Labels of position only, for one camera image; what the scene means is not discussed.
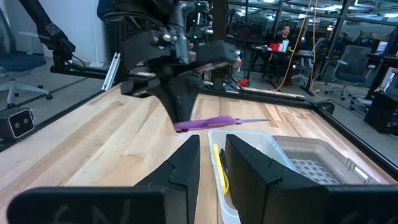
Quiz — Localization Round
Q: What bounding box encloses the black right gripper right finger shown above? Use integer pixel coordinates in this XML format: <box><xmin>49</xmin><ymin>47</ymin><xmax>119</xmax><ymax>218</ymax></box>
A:
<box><xmin>226</xmin><ymin>134</ymin><xmax>398</xmax><ymax>224</ymax></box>

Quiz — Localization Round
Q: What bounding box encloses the person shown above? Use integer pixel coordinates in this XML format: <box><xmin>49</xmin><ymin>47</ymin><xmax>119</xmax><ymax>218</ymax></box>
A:
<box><xmin>269</xmin><ymin>24</ymin><xmax>295</xmax><ymax>78</ymax></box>

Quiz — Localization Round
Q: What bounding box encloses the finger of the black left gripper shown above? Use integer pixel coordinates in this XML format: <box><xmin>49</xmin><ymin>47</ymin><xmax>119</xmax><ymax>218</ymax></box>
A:
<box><xmin>186</xmin><ymin>76</ymin><xmax>205</xmax><ymax>103</ymax></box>
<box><xmin>149</xmin><ymin>79</ymin><xmax>189</xmax><ymax>124</ymax></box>

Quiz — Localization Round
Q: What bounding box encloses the orange hanging cable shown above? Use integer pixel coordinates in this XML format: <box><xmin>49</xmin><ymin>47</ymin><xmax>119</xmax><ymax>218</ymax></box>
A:
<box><xmin>273</xmin><ymin>0</ymin><xmax>313</xmax><ymax>93</ymax></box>

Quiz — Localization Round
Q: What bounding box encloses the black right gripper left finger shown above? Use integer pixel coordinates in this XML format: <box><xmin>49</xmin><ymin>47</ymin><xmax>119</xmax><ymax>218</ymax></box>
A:
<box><xmin>6</xmin><ymin>134</ymin><xmax>201</xmax><ymax>224</ymax></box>

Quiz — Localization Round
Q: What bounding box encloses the black table edge rail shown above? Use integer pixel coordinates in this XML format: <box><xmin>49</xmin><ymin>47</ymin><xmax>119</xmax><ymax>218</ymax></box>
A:
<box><xmin>312</xmin><ymin>104</ymin><xmax>398</xmax><ymax>181</ymax></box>
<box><xmin>0</xmin><ymin>90</ymin><xmax>105</xmax><ymax>153</ymax></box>
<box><xmin>198</xmin><ymin>88</ymin><xmax>335</xmax><ymax>114</ymax></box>

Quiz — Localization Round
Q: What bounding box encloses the yellow highlighter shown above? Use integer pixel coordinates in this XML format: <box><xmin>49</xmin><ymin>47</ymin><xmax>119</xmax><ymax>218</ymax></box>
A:
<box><xmin>213</xmin><ymin>143</ymin><xmax>230</xmax><ymax>197</ymax></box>

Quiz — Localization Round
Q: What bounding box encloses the silver aluminium profile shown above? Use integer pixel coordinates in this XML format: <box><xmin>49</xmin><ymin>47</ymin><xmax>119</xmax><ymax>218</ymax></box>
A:
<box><xmin>101</xmin><ymin>52</ymin><xmax>121</xmax><ymax>91</ymax></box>

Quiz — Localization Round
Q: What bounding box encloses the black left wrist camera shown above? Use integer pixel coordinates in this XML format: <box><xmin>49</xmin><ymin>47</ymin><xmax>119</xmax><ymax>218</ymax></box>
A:
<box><xmin>195</xmin><ymin>39</ymin><xmax>239</xmax><ymax>65</ymax></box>

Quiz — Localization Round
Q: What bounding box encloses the silver object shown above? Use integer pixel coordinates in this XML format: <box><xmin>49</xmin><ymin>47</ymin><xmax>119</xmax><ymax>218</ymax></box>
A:
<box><xmin>174</xmin><ymin>114</ymin><xmax>270</xmax><ymax>133</ymax></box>

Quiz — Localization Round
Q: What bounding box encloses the blue office chair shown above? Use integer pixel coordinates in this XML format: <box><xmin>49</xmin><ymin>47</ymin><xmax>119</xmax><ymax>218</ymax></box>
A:
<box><xmin>0</xmin><ymin>9</ymin><xmax>53</xmax><ymax>108</ymax></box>

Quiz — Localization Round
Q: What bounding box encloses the grey office chair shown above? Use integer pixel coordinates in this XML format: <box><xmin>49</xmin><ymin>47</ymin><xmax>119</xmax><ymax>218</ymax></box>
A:
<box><xmin>323</xmin><ymin>45</ymin><xmax>377</xmax><ymax>100</ymax></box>

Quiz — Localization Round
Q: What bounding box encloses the black computer tower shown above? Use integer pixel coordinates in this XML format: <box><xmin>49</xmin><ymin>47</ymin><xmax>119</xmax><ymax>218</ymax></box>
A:
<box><xmin>363</xmin><ymin>91</ymin><xmax>398</xmax><ymax>136</ymax></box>

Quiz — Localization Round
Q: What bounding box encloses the small grey stereo camera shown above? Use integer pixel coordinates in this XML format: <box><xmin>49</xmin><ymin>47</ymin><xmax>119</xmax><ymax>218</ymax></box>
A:
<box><xmin>0</xmin><ymin>107</ymin><xmax>35</xmax><ymax>140</ymax></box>

